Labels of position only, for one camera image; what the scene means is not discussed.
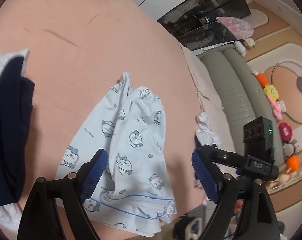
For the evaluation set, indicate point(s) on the round orange plush toy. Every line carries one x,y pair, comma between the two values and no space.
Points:
292,162

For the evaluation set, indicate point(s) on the light blue printed pajama top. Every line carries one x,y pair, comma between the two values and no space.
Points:
131,135

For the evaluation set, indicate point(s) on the glass door wardrobe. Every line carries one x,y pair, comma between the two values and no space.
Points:
206,10

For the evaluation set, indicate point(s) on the grey and white plush toy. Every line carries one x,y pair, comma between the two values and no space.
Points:
289,148

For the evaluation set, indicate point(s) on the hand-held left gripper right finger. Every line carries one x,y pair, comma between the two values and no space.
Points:
203,177

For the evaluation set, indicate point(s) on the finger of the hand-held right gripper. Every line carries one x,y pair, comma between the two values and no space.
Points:
226,157

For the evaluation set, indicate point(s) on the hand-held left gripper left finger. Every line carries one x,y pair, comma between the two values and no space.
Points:
93,177

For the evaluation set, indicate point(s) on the dark shoe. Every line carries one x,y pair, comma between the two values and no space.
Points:
188,227

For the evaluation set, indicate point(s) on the magenta plush toy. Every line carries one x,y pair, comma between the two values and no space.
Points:
286,131

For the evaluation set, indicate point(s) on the white lacy cloth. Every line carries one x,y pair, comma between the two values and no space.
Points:
206,130

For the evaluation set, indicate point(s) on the pink and white plush toy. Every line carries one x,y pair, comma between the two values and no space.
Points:
278,108

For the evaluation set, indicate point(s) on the grey-green padded headboard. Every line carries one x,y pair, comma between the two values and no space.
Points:
236,92

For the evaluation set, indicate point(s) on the beige waffle pillow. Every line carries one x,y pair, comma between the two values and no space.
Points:
193,67
221,125

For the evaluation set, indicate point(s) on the pink printed umbrella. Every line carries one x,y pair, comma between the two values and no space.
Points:
237,26

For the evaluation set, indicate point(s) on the cream plush toy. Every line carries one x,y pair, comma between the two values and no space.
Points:
249,43

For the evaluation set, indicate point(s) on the orange carrot plush toy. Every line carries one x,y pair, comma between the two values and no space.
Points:
260,78

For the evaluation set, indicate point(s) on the yellow plush toy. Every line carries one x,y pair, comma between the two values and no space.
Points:
271,92

